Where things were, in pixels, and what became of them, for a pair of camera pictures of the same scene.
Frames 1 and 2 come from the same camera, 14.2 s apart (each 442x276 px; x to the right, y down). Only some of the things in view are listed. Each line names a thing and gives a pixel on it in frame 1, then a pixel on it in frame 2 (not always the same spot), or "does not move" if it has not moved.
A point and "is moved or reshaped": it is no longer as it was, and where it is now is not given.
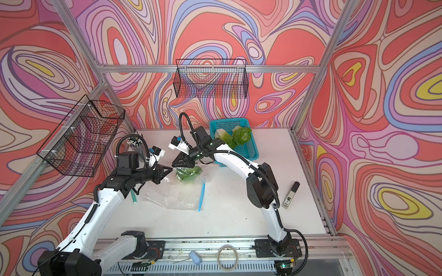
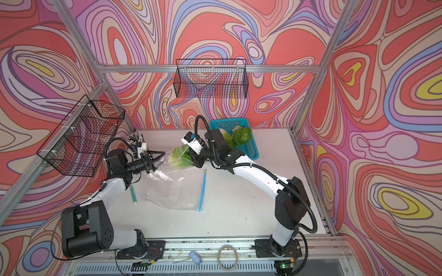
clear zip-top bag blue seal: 183,188 does not move
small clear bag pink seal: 187,175 is moved or reshaped
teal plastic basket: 248,150 does not move
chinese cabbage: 225,137 does not move
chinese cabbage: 241,135 does not move
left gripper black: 159,174 → 148,163
